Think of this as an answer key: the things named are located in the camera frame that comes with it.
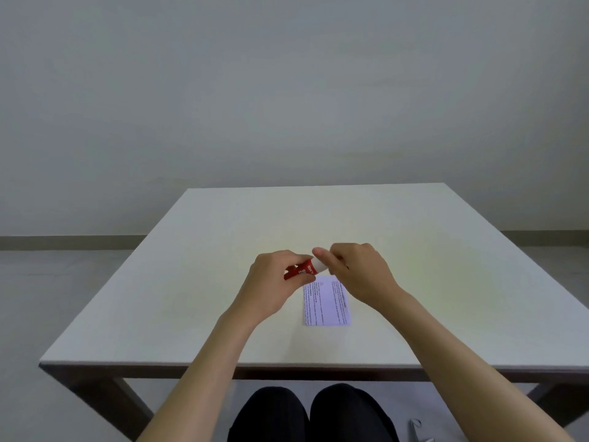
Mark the person's left hand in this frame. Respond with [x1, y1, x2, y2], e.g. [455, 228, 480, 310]
[224, 250, 318, 324]

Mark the brown baseboard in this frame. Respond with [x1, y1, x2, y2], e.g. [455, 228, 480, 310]
[0, 230, 589, 252]

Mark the person's left forearm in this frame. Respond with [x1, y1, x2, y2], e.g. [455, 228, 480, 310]
[136, 309, 256, 442]

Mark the person's left leg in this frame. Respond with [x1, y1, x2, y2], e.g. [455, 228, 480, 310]
[227, 386, 310, 442]

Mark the person's right forearm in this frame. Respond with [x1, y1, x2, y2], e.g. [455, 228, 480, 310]
[380, 288, 576, 442]

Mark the person's right leg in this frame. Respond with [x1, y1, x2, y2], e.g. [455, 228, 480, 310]
[310, 383, 388, 442]

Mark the silver metal hook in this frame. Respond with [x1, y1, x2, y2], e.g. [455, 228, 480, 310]
[409, 418, 436, 442]

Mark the person's leg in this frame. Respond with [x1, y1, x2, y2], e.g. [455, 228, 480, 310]
[227, 386, 310, 442]
[310, 383, 388, 442]

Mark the person's right hand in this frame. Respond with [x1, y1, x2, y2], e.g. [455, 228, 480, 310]
[312, 243, 406, 312]

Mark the white printed paper card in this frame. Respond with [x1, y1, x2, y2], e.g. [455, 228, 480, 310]
[303, 276, 352, 327]

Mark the red glue stick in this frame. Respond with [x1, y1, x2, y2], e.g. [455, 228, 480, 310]
[284, 258, 319, 281]

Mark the dark wooden table frame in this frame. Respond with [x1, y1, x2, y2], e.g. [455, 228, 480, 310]
[39, 363, 589, 429]

